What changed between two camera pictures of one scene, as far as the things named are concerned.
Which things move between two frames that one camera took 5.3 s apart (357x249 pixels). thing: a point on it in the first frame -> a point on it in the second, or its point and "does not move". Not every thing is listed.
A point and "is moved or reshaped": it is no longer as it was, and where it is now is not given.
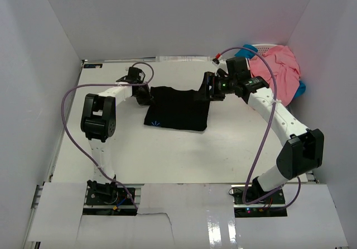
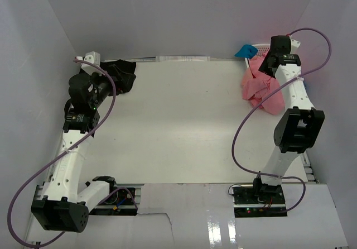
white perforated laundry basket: x=263 y=48 does not move
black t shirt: x=175 y=109 -> x=122 y=73
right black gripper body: x=223 y=86 -> x=263 y=67
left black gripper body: x=141 y=86 -> x=102 y=87
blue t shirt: x=249 y=53 does not move
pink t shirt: x=286 y=71 is moved or reshaped
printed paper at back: x=182 y=58 does not move
